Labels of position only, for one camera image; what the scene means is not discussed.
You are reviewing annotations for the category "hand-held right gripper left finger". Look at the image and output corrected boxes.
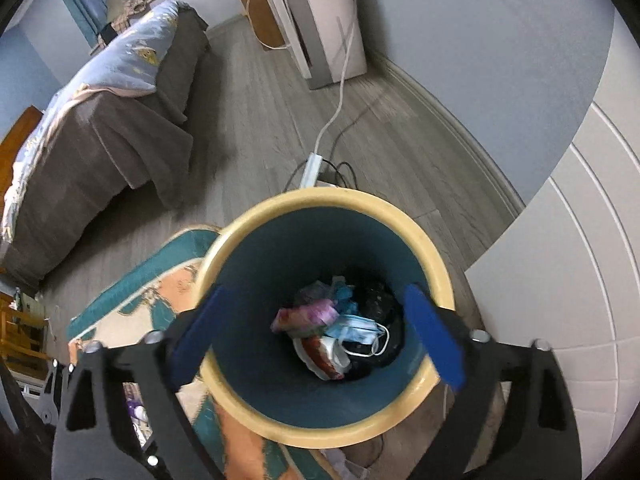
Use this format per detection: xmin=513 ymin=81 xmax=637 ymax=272
xmin=50 ymin=284 xmax=229 ymax=480

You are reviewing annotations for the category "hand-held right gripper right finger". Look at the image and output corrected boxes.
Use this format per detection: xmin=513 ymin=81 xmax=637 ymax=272
xmin=404 ymin=282 xmax=584 ymax=480

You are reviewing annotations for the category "black plastic bag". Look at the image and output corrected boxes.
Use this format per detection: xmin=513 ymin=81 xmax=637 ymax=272
xmin=344 ymin=281 xmax=404 ymax=382

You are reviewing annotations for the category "blue face mask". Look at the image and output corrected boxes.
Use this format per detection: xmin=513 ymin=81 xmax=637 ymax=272
xmin=324 ymin=314 xmax=392 ymax=361

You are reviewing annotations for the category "yellow rimmed teal bin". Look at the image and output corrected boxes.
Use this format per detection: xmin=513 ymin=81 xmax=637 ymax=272
xmin=192 ymin=187 xmax=457 ymax=449

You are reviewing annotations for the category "pink purple packet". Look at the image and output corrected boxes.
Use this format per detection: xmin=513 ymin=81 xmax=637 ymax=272
xmin=271 ymin=299 xmax=342 ymax=337

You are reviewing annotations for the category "red white paper cup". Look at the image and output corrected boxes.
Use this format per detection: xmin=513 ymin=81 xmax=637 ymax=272
xmin=294 ymin=335 xmax=354 ymax=381

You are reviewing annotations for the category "patterned teal orange mat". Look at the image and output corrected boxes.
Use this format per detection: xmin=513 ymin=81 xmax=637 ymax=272
xmin=67 ymin=225 xmax=342 ymax=480

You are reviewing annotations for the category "white panelled door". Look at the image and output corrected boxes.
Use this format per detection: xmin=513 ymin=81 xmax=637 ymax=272
xmin=464 ymin=102 xmax=640 ymax=480

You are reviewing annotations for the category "green container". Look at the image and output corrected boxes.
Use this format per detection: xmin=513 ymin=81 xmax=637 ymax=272
xmin=14 ymin=287 xmax=42 ymax=317

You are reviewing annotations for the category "bed with grey cover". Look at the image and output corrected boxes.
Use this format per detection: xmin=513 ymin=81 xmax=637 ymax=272
xmin=0 ymin=5 xmax=211 ymax=292

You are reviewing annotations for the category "white power strip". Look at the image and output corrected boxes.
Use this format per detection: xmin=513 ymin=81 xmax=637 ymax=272
xmin=298 ymin=152 xmax=324 ymax=189

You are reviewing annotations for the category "wooden bed headboard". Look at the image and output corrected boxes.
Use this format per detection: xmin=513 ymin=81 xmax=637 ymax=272
xmin=0 ymin=105 xmax=44 ymax=202

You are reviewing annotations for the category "blue printed quilt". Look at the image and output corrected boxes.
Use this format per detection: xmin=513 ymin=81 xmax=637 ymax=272
xmin=0 ymin=0 xmax=179 ymax=241

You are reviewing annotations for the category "wooden cabinet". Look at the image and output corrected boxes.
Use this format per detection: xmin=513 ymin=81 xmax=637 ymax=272
xmin=230 ymin=0 xmax=292 ymax=52

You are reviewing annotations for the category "white air purifier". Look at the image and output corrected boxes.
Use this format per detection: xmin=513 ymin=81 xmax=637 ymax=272
xmin=255 ymin=0 xmax=369 ymax=92

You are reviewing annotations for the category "pile of clothes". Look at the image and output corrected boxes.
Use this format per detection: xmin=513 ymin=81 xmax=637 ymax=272
xmin=107 ymin=0 xmax=152 ymax=27

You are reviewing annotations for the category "black cable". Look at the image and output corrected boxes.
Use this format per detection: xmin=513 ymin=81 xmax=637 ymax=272
xmin=320 ymin=157 xmax=357 ymax=187

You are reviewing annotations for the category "white power strip cable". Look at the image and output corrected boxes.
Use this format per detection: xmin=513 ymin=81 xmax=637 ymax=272
xmin=312 ymin=0 xmax=359 ymax=157

